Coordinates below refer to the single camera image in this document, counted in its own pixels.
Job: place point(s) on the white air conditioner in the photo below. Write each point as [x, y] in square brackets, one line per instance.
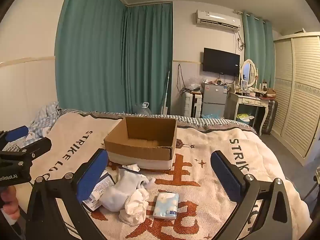
[217, 20]

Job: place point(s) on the person's left hand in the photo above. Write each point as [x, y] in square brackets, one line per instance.
[10, 205]

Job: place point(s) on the clear plastic bag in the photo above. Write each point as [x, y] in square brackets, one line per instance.
[193, 85]

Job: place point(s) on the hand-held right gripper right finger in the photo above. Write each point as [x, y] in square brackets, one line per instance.
[225, 175]

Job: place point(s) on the grey small fridge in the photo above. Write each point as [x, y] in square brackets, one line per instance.
[213, 100]

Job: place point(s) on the clear water jug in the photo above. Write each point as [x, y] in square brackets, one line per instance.
[143, 109]

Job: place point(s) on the dark blue white packet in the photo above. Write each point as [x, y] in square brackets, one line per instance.
[101, 190]

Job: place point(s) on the blue waste basket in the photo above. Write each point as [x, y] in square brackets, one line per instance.
[245, 120]

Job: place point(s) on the black wall television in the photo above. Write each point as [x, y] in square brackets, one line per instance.
[221, 61]

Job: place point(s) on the narrow teal curtain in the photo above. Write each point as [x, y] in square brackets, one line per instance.
[257, 50]

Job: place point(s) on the blue plaid quilt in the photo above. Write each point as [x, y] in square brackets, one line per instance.
[45, 120]

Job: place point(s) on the wide teal curtain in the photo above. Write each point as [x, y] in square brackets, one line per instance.
[90, 55]

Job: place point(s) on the green checkered bedsheet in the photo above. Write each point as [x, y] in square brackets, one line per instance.
[195, 121]

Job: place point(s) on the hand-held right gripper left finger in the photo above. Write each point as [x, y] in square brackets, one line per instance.
[91, 176]

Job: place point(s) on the cream printed blanket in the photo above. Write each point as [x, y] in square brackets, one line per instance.
[200, 142]

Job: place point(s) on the light blue tissue pack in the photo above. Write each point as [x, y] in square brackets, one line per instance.
[166, 205]

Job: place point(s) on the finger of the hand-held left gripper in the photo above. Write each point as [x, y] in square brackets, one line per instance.
[37, 146]
[16, 133]

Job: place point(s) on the cream louvered wardrobe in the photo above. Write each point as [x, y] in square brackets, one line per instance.
[300, 92]

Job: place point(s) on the white cloth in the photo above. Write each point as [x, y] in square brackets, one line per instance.
[133, 207]

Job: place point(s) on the white dressing table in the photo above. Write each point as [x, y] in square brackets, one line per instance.
[250, 102]

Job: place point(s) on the white suitcase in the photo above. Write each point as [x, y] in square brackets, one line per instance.
[193, 105]

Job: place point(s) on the dark suitcase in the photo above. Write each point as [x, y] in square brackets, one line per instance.
[270, 117]

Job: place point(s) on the small brown box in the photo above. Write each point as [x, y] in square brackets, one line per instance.
[271, 92]

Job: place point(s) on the blue plastic bag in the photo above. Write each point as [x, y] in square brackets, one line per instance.
[210, 116]

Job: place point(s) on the white flat mop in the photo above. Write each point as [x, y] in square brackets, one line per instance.
[167, 92]

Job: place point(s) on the oval white mirror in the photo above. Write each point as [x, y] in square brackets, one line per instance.
[248, 73]

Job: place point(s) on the white photo frame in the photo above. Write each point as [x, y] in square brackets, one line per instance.
[244, 84]

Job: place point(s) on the brown cardboard box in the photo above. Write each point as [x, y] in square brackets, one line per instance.
[140, 142]

